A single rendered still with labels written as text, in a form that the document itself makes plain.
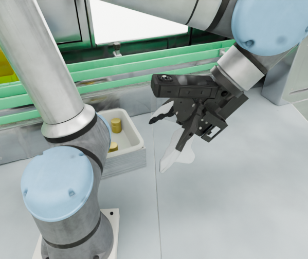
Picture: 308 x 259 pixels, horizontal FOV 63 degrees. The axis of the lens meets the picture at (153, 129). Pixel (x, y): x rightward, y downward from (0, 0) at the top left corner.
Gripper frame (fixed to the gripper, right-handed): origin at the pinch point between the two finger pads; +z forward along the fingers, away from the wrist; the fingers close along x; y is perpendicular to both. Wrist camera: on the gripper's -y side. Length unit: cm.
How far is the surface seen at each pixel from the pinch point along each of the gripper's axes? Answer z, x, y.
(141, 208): 19.3, 0.0, 12.3
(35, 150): 37.6, 25.0, -12.8
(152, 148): 15.7, 23.2, 18.1
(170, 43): -7, 70, 19
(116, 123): 18.1, 31.0, 5.4
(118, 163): 19.0, 13.0, 5.5
